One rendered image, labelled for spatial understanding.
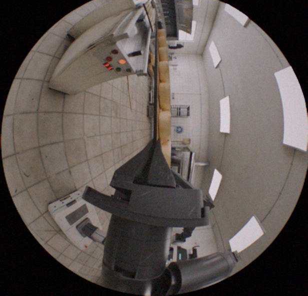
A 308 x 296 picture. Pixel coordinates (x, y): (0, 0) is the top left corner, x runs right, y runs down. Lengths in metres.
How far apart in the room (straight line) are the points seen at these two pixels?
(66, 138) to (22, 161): 0.58
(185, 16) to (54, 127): 1.66
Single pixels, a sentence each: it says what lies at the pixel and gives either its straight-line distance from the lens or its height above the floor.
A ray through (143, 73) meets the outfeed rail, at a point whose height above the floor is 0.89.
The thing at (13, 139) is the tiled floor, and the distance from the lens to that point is 1.06.
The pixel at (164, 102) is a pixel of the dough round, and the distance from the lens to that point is 0.16.
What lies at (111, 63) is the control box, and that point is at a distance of 0.58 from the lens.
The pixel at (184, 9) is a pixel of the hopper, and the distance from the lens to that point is 1.21.
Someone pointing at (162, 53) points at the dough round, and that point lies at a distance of 0.23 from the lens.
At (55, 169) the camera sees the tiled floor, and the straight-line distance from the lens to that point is 1.14.
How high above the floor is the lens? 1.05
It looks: 10 degrees down
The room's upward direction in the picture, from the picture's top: 92 degrees clockwise
